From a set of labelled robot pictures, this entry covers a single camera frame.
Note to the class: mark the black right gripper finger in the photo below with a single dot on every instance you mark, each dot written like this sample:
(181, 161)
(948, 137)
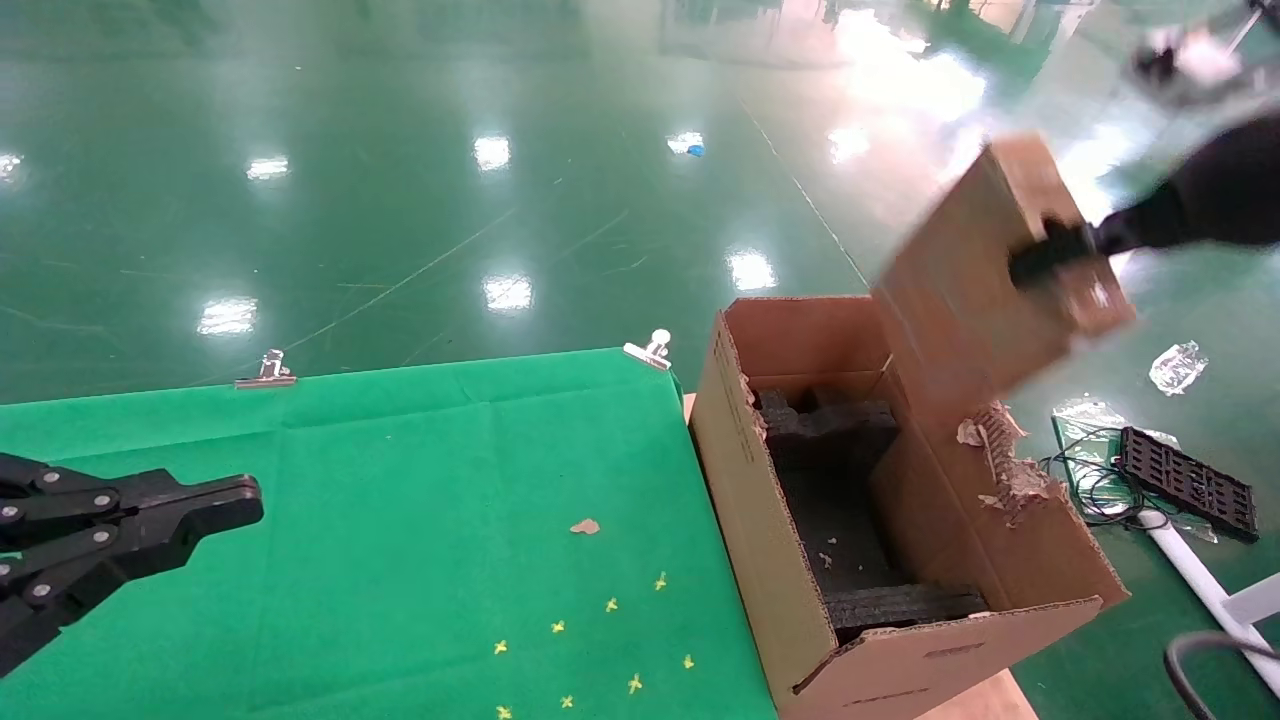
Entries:
(1090, 245)

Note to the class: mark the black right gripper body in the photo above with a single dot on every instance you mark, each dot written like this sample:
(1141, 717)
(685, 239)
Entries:
(1235, 190)

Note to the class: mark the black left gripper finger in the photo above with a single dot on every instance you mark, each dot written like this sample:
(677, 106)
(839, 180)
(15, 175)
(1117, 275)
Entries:
(95, 560)
(100, 497)

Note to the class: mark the small brown cardboard box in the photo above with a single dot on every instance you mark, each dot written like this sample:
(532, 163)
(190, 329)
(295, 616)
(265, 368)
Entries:
(960, 300)

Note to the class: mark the large open cardboard carton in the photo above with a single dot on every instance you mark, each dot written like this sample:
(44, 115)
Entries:
(760, 520)

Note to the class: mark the brown cardboard sheet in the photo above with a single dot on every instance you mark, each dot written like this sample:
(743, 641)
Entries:
(985, 705)

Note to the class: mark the small cardboard scrap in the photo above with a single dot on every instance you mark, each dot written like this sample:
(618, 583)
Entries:
(585, 526)

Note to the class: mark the crumpled clear plastic bag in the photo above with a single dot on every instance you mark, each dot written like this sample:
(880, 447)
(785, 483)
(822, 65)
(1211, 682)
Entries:
(1178, 368)

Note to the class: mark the clear plastic sheet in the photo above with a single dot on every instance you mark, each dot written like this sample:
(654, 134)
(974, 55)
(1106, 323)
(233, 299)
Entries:
(1085, 415)

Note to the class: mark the silver binder clip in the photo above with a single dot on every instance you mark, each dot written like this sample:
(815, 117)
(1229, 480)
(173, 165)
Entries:
(650, 350)
(268, 374)

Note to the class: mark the green table cloth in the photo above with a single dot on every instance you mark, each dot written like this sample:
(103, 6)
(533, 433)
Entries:
(350, 500)

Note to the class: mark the black plastic grid tray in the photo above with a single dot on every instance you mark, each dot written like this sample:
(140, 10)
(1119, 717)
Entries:
(1190, 485)

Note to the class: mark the white metal table leg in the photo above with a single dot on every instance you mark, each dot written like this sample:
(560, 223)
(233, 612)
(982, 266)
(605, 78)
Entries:
(1210, 590)

